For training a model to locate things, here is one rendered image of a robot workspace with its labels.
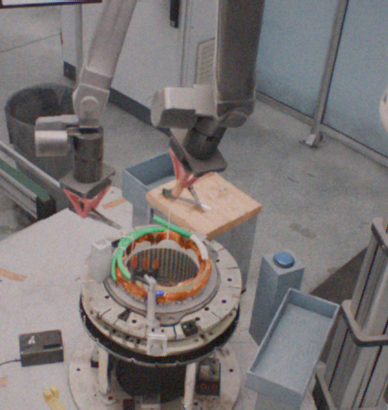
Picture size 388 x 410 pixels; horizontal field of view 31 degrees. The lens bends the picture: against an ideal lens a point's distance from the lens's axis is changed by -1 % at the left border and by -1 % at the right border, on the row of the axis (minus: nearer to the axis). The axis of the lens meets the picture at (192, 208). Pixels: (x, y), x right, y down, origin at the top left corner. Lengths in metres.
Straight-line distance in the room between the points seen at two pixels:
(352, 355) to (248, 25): 0.98
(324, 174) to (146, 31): 1.19
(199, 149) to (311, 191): 2.49
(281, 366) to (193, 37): 2.49
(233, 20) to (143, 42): 2.95
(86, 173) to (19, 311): 0.55
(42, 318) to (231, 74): 0.97
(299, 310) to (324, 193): 2.18
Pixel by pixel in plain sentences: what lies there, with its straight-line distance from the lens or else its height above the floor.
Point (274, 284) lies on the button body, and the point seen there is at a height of 1.00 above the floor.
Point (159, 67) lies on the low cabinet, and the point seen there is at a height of 0.39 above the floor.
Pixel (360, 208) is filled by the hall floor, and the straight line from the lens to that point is 3.59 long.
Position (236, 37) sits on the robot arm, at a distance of 0.89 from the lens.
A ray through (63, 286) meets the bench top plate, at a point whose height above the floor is 0.78.
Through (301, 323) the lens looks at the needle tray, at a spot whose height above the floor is 1.02.
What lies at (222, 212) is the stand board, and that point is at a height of 1.06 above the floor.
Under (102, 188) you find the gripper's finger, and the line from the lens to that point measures 1.39.
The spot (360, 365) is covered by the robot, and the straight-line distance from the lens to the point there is 1.69.
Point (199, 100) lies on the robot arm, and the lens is 1.08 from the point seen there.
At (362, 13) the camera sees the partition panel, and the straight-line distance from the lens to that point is 3.62.
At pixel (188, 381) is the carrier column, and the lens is 1.47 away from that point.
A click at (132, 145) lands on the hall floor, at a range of 3.81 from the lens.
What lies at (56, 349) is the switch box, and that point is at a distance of 1.64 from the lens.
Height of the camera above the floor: 2.06
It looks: 38 degrees down
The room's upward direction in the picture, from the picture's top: 5 degrees clockwise
